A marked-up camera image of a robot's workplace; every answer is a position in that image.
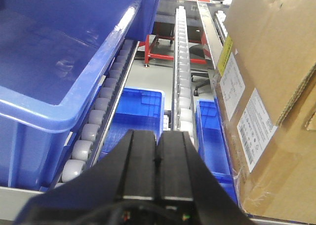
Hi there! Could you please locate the left grey roller track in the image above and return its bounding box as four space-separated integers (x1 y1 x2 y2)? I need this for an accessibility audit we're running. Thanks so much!
49 39 139 189

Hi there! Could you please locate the black office chair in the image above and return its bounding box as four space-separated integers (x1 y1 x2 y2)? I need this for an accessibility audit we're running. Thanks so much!
189 44 210 96

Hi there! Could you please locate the lower right blue crate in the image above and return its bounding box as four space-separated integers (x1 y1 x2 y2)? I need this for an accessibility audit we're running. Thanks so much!
196 99 238 204

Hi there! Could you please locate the middle grey roller track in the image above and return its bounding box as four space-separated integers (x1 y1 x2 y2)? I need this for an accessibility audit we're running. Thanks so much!
171 6 198 150

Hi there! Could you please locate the lower blue plastic crate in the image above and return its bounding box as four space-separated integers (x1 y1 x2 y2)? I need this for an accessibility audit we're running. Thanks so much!
98 87 165 160

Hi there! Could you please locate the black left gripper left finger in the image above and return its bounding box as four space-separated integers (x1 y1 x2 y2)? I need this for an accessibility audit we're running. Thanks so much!
14 130 156 225

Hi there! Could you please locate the metal shelf front beam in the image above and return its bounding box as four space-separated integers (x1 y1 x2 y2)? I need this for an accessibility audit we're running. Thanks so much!
0 186 43 222

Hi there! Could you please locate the large blue plastic bin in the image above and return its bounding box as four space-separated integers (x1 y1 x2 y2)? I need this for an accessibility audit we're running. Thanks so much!
0 0 141 190

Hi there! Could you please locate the metal shelf side rail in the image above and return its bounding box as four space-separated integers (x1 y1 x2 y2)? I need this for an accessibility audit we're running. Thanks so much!
197 1 223 69

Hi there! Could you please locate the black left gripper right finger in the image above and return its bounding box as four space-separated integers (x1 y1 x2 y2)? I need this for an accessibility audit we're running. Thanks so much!
157 131 254 225

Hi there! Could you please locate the red metal frame cart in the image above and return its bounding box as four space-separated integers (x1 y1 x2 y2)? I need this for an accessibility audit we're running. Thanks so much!
139 35 207 67

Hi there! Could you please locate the brown cardboard box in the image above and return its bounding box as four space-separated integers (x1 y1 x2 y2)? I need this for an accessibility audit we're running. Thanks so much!
216 0 316 224

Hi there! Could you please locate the grey roller track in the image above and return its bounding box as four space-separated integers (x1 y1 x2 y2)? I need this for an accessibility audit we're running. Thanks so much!
171 6 198 150
49 39 139 189

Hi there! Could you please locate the rear blue plastic bin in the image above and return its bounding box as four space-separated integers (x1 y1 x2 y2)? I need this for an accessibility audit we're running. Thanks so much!
126 0 159 42

